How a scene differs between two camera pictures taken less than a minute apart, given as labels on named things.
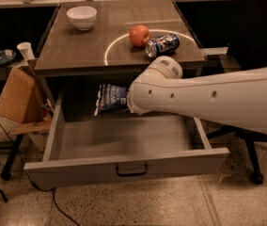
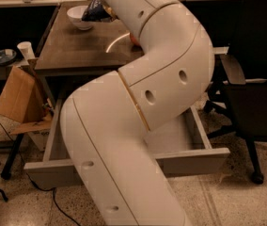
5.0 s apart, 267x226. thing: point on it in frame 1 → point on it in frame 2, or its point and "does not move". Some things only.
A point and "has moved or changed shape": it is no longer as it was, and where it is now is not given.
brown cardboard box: [22, 100] does not move
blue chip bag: [111, 98] has moved or changed shape
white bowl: [83, 17] does not move
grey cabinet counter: [105, 50] does not move
